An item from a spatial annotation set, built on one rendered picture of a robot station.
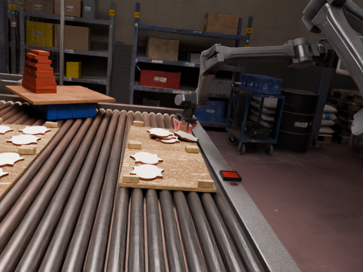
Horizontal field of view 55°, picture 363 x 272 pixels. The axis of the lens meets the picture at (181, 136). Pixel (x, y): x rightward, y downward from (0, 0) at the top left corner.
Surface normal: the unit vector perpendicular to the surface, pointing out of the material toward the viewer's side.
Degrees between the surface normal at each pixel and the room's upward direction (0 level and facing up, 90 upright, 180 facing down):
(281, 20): 90
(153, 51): 84
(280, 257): 0
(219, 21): 87
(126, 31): 90
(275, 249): 0
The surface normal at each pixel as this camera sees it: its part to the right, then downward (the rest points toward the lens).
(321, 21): -0.91, -0.04
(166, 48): 0.30, 0.31
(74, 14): 0.10, 0.28
